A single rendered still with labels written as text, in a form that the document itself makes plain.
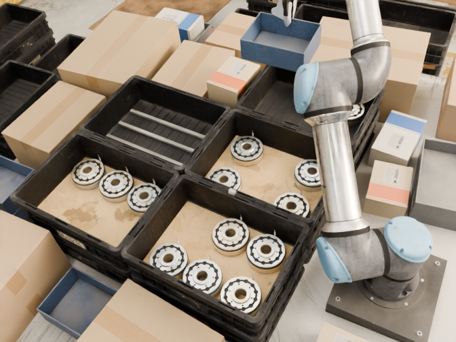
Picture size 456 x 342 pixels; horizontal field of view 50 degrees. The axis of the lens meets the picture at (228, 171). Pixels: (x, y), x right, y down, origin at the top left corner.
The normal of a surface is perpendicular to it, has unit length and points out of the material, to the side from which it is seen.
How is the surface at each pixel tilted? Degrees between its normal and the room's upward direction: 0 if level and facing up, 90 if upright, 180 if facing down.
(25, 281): 90
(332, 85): 41
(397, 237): 10
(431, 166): 0
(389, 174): 0
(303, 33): 91
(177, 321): 0
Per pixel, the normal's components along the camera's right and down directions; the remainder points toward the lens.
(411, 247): 0.09, -0.62
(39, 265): 0.90, 0.29
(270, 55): -0.43, 0.72
